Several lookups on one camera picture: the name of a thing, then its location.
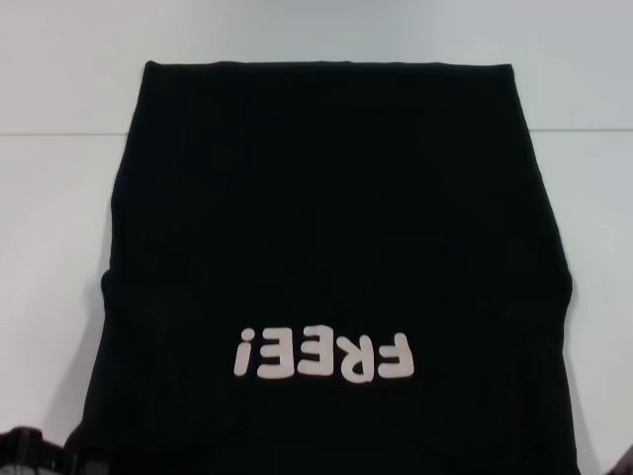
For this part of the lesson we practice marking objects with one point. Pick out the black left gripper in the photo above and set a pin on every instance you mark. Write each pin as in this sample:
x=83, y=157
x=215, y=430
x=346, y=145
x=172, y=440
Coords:
x=27, y=452

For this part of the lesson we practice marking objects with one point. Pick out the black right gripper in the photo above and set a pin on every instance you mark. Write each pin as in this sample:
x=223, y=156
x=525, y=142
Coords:
x=624, y=462

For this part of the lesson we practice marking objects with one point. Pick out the black t-shirt with FREE print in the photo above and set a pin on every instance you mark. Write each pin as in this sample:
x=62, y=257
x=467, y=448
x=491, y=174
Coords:
x=321, y=222

